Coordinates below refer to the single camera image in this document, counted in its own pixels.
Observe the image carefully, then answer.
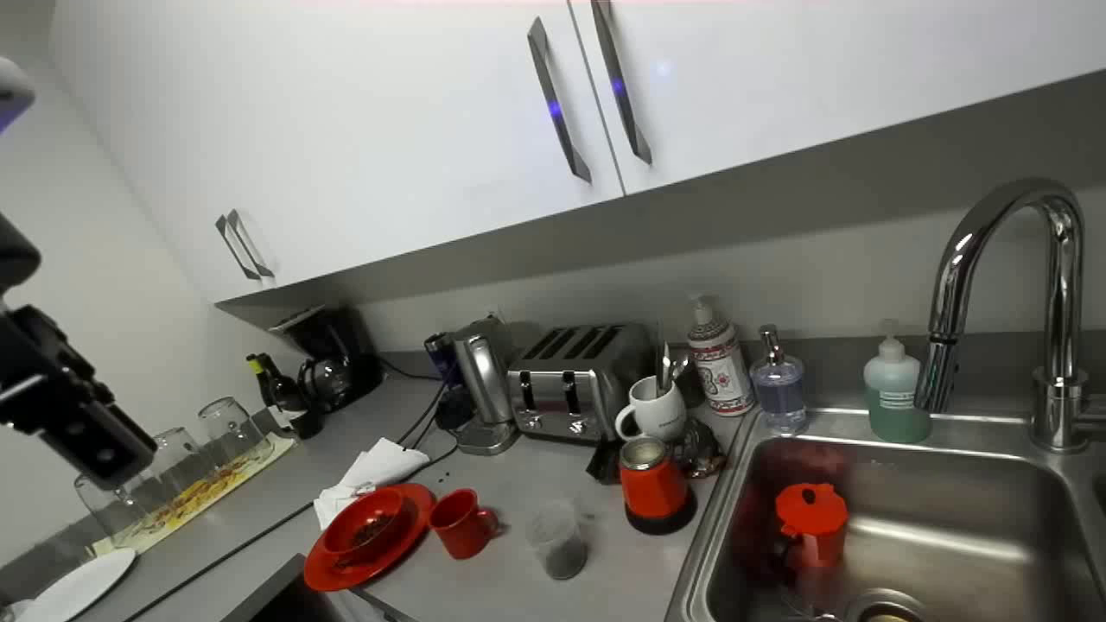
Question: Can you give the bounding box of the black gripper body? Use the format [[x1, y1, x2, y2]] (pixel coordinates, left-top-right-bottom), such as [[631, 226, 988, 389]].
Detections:
[[0, 301, 124, 445]]

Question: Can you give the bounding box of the white wall cabinet door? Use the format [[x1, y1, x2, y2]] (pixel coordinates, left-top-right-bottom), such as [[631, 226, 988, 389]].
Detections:
[[112, 0, 388, 298], [567, 0, 1106, 201], [48, 0, 257, 306], [260, 0, 628, 267]]

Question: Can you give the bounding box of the clear drinking glass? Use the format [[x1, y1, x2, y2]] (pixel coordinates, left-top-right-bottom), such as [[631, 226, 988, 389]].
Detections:
[[146, 422, 207, 488], [70, 463, 139, 536], [193, 396, 261, 463]]

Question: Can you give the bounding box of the yellow printed placemat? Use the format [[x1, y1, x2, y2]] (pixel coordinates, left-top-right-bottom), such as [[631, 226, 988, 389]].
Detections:
[[85, 429, 299, 559]]

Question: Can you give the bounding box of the white plate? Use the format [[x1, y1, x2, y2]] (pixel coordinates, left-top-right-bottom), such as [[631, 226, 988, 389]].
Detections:
[[14, 545, 141, 622]]

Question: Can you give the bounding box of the dark bottle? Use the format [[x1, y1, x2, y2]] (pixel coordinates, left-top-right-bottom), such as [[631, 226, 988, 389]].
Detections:
[[243, 348, 328, 443]]

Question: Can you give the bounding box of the black coffee machine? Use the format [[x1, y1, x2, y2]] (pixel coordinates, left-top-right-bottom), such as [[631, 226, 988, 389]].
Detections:
[[283, 301, 388, 415]]

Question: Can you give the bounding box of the white kitchen towel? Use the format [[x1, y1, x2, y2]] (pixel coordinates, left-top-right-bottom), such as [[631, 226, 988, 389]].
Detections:
[[311, 437, 433, 533]]

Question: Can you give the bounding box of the red plate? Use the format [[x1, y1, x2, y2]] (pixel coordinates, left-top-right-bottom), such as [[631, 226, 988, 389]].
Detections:
[[299, 482, 439, 599]]

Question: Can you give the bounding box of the red bowl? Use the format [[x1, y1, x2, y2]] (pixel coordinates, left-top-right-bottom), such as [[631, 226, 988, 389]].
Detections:
[[317, 496, 410, 572]]

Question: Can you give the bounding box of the stainless steel electric kettle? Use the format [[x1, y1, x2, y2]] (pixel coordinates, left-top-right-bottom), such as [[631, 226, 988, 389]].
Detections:
[[443, 316, 519, 457]]

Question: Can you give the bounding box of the red cup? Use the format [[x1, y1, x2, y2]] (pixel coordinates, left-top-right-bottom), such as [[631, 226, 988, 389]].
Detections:
[[425, 488, 509, 563]]

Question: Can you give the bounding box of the silver four slot toaster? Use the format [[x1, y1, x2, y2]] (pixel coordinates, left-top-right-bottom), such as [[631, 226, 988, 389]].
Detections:
[[500, 323, 651, 448]]

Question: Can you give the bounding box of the clear plastic cup with beans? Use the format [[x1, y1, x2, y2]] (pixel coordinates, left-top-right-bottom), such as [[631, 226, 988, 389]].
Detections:
[[524, 498, 599, 584]]

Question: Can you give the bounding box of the black rectangular object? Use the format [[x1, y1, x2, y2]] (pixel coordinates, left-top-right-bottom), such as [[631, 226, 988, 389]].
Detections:
[[585, 431, 625, 488]]

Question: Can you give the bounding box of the white ceramic mug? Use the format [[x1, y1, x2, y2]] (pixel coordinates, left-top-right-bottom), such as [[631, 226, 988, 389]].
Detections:
[[610, 372, 691, 445]]

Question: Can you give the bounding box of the orange moka pot base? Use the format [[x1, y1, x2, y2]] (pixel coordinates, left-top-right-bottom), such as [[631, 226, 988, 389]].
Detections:
[[615, 431, 699, 536]]

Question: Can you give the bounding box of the metal spoon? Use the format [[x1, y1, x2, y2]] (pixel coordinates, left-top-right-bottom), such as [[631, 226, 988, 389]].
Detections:
[[652, 338, 685, 399]]

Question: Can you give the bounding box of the small dark object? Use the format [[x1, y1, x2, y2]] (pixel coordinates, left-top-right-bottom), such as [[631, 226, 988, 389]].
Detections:
[[676, 415, 730, 484]]

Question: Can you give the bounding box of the red patterned white soap dispenser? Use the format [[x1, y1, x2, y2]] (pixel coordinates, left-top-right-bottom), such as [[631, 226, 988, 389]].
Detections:
[[685, 295, 756, 417]]

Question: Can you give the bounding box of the clear blue soap dispenser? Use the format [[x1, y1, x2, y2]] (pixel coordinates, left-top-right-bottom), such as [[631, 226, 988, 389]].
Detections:
[[751, 324, 813, 437]]

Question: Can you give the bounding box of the orange moka pot top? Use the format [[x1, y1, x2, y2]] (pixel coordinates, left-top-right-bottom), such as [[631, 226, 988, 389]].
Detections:
[[769, 476, 853, 578]]

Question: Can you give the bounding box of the green dish soap bottle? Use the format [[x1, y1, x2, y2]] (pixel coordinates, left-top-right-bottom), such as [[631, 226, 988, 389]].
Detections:
[[859, 333, 934, 445]]

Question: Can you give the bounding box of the stainless steel sink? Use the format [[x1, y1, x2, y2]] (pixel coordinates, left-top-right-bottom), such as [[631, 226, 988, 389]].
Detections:
[[663, 401, 1106, 622]]

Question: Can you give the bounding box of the chrome gooseneck faucet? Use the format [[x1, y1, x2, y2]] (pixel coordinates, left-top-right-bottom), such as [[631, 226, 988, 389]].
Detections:
[[913, 173, 1095, 457]]

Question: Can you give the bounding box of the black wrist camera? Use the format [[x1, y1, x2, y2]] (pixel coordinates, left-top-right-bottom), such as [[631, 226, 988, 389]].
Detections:
[[48, 390, 162, 490]]

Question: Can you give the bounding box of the grey wall cabinet body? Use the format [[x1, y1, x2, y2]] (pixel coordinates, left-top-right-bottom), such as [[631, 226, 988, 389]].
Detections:
[[211, 67, 1106, 338]]

